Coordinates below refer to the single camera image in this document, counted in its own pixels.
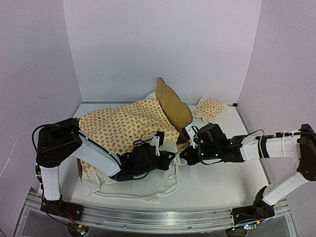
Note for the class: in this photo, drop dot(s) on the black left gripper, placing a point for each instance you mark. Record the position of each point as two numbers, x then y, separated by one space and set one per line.
165 155

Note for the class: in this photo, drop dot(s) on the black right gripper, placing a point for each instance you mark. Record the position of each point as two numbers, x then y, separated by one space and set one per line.
191 160

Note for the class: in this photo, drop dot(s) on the duck print mattress cushion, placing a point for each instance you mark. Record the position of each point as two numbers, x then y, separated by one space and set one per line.
119 130

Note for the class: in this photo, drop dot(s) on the wooden pet bed frame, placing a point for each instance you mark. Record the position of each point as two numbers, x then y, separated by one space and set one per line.
177 112

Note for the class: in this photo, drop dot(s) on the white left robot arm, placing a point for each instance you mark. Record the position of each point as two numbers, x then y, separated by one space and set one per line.
56 142

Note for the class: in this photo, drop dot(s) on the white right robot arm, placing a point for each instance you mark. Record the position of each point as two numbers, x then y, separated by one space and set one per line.
297 144

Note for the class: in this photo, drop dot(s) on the small duck print pillow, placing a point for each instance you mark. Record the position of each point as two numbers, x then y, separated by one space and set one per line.
209 110

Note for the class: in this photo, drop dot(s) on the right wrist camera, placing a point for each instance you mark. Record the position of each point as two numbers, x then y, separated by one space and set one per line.
191 134

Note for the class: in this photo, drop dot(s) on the aluminium front rail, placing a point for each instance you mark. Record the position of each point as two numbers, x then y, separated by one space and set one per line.
176 221

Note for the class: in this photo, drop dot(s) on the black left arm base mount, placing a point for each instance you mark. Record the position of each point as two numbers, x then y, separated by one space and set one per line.
62 208

